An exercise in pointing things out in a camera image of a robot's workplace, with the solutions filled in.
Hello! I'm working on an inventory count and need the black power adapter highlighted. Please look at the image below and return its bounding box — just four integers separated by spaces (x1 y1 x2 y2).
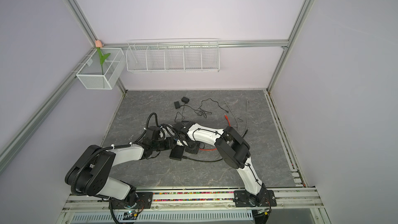
181 96 190 104
174 101 181 109

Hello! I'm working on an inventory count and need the white mesh box basket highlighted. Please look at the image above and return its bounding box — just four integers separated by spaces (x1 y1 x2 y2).
76 48 126 90

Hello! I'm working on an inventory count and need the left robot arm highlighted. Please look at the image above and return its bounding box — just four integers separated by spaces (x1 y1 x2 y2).
65 122 178 208

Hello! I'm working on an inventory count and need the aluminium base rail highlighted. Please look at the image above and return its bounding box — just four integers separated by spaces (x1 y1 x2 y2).
57 188 331 224

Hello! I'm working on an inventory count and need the black power adapter far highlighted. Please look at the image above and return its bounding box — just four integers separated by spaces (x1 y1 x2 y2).
181 96 190 104

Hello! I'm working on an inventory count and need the red ethernet cable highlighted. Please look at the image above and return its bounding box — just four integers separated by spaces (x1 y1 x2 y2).
198 114 232 152

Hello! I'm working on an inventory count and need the black ribbed network switch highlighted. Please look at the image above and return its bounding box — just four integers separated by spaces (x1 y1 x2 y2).
169 145 185 161

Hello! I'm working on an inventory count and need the black power plug cable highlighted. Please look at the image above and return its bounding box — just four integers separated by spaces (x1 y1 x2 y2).
173 103 190 125

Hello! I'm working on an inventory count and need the artificial pink tulip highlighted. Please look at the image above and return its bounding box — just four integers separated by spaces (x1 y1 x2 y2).
95 40 110 75

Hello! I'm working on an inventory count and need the thin black adapter cable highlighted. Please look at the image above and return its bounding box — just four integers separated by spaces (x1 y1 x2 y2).
183 97 229 119

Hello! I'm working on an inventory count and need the black power adapter near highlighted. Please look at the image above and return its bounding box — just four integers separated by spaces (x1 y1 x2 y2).
174 101 181 109

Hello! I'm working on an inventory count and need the white wire wall basket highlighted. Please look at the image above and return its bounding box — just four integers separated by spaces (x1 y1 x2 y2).
126 38 220 73

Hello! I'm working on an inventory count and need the black ethernet cable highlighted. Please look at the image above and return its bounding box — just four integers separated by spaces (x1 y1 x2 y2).
181 127 249 163

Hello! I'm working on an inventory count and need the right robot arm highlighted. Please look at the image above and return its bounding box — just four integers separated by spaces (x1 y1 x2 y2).
173 121 277 207

